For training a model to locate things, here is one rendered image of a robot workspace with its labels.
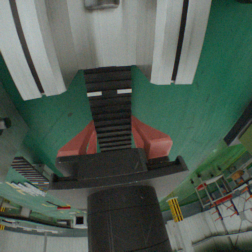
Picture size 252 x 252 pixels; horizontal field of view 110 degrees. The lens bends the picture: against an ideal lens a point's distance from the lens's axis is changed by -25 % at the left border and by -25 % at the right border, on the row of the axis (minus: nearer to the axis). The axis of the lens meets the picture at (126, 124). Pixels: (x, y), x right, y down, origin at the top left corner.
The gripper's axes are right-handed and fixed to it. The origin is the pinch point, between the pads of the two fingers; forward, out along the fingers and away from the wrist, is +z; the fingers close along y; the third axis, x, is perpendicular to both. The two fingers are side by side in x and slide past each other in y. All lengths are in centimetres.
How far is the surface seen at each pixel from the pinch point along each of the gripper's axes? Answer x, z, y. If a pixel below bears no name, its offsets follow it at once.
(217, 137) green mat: 11.5, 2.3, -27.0
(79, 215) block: 84, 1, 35
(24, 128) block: -0.3, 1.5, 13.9
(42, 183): 14.7, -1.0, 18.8
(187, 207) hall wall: 1132, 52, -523
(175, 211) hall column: 590, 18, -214
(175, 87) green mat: -3.6, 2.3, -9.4
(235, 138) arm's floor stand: 14.8, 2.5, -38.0
